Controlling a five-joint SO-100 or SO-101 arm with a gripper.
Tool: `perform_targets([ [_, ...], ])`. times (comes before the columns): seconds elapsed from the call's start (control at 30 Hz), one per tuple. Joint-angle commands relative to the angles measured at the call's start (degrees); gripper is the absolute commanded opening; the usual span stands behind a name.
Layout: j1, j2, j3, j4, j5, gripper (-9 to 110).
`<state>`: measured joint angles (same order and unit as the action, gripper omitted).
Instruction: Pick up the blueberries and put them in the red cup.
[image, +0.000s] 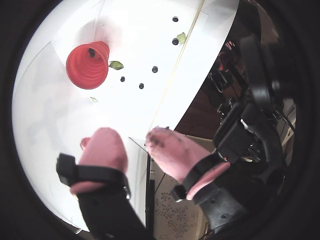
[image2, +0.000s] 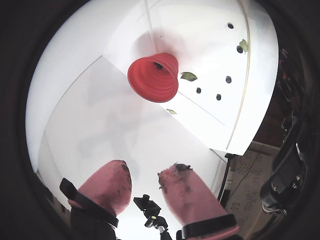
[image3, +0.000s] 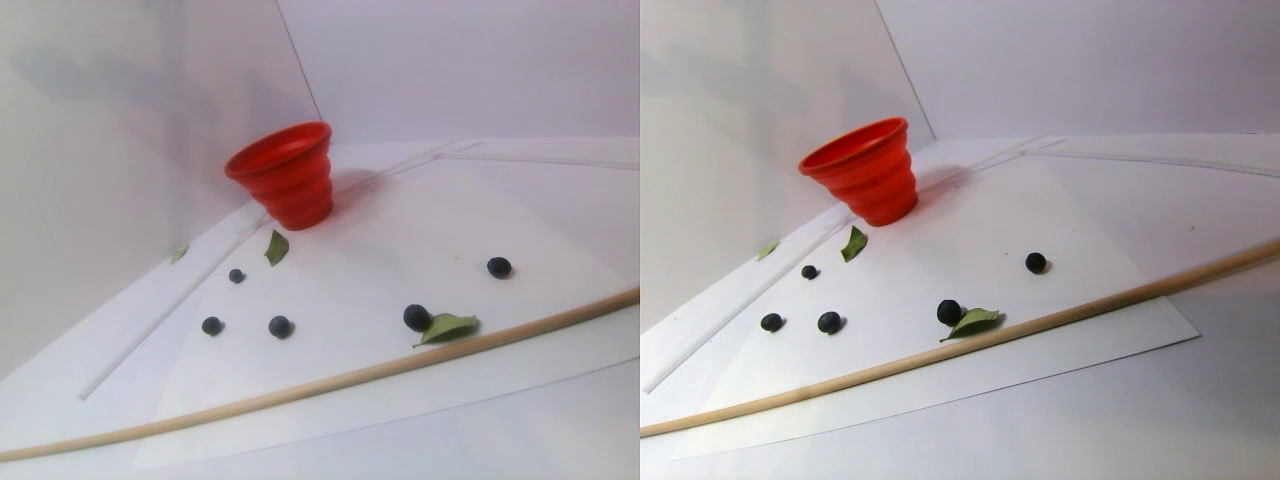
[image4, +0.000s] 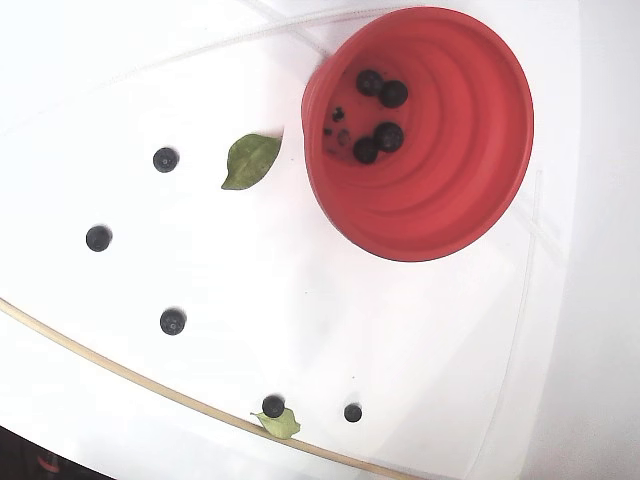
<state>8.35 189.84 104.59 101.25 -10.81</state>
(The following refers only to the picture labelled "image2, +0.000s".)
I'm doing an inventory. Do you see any thin white tube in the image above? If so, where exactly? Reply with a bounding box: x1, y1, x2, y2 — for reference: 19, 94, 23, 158
144, 0, 158, 53
177, 90, 226, 126

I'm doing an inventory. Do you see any red collapsible silicone cup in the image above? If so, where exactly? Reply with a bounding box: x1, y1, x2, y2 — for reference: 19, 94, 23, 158
127, 52, 180, 103

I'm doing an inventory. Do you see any black tripod head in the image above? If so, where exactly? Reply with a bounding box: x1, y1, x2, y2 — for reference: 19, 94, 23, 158
133, 194, 173, 240

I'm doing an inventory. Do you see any pink padded gripper finger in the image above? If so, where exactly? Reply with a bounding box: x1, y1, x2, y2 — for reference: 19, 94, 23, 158
59, 159, 133, 240
157, 162, 245, 240

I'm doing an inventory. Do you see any medium green leaf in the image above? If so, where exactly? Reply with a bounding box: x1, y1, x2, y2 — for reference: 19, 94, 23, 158
180, 71, 198, 82

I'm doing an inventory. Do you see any black power cable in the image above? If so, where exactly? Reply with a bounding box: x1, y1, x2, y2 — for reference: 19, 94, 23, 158
216, 152, 236, 202

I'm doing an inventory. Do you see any curved wooden stick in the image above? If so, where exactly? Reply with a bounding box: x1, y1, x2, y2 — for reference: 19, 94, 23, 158
225, 0, 252, 152

